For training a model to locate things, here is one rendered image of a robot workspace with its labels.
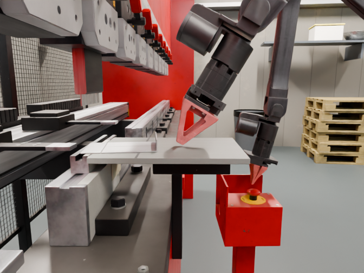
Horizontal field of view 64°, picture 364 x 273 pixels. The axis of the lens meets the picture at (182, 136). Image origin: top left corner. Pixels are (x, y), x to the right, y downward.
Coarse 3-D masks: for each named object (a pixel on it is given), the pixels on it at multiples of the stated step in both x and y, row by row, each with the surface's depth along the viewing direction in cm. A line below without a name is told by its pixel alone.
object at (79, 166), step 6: (102, 138) 63; (108, 138) 63; (72, 156) 48; (78, 156) 49; (84, 156) 48; (72, 162) 48; (78, 162) 48; (84, 162) 48; (72, 168) 48; (78, 168) 48; (84, 168) 48
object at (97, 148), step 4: (92, 144) 56; (96, 144) 56; (100, 144) 56; (104, 144) 56; (88, 148) 52; (92, 148) 52; (96, 148) 52; (100, 148) 52; (84, 152) 49; (88, 152) 49; (92, 152) 49; (96, 152) 49; (100, 152) 49
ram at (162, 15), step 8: (152, 0) 117; (160, 0) 155; (168, 0) 226; (144, 8) 95; (152, 8) 117; (160, 8) 155; (168, 8) 227; (160, 16) 155; (168, 16) 227; (160, 24) 155; (168, 24) 227; (168, 32) 228; (168, 40) 228
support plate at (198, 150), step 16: (160, 144) 57; (176, 144) 57; (192, 144) 57; (208, 144) 57; (224, 144) 57; (96, 160) 46; (112, 160) 46; (128, 160) 46; (144, 160) 46; (160, 160) 46; (176, 160) 46; (192, 160) 46; (208, 160) 46; (224, 160) 46; (240, 160) 46
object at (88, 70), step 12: (72, 48) 47; (84, 48) 48; (84, 60) 48; (96, 60) 54; (84, 72) 48; (96, 72) 54; (84, 84) 48; (96, 84) 54; (84, 96) 50; (96, 96) 57
